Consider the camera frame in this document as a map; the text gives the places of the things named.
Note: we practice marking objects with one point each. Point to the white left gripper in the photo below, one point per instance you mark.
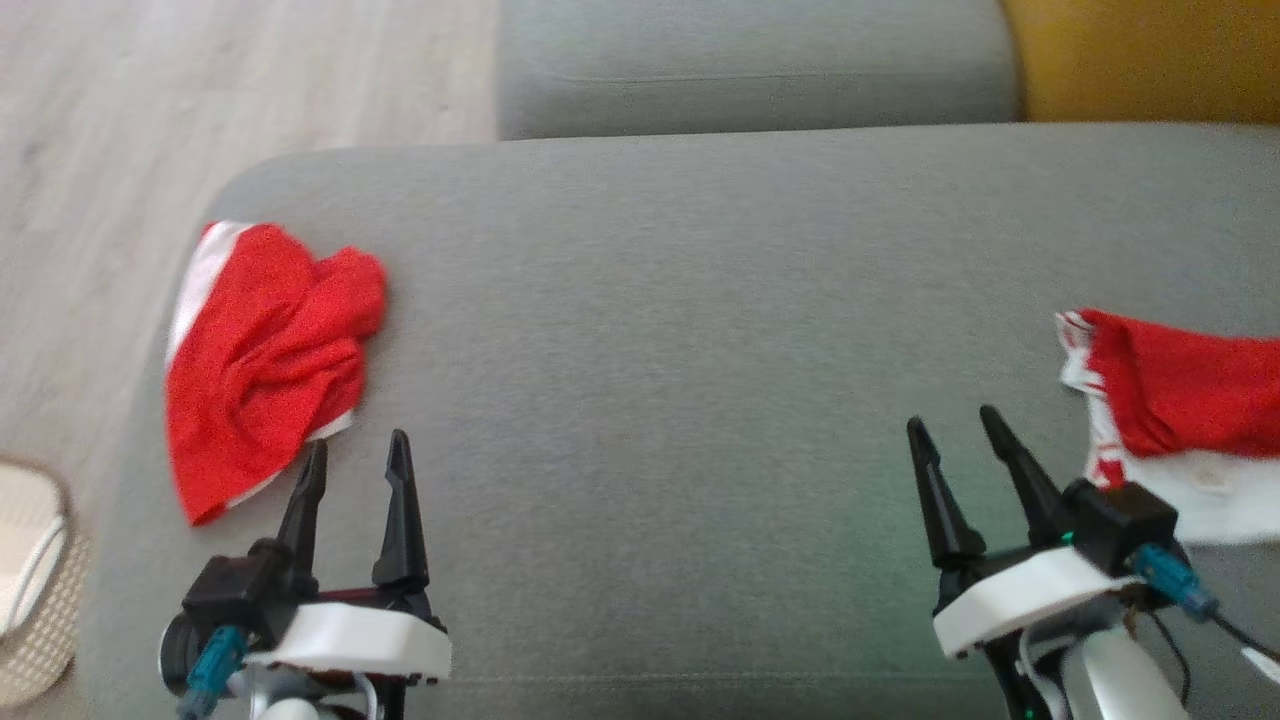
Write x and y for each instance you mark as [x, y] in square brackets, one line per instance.
[360, 640]

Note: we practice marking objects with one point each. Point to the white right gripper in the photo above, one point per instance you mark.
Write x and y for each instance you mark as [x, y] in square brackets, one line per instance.
[1020, 595]

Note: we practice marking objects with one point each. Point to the red shorts with white band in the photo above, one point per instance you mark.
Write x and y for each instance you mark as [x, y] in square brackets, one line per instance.
[265, 370]

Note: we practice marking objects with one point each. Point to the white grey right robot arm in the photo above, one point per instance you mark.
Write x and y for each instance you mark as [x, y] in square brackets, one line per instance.
[1110, 680]

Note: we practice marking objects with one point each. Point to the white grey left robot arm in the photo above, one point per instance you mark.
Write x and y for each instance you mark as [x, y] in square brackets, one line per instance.
[295, 710]

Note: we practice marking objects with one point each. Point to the red and white striped shirt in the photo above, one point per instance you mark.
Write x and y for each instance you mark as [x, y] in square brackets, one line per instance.
[1180, 400]

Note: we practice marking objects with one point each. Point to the grey fabric sofa seat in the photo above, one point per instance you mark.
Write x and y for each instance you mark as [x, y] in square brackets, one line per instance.
[650, 380]

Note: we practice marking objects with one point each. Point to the white woven basket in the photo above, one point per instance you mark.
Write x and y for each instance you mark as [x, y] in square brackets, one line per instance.
[30, 600]

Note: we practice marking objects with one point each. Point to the large yellow sofa cushion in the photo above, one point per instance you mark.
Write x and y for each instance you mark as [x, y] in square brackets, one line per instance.
[1150, 55]

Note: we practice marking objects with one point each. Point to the grey fabric sofa cushion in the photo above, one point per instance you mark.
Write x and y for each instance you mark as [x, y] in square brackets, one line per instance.
[750, 60]

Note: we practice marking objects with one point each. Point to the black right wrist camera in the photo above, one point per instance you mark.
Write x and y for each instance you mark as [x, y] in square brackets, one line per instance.
[1125, 525]

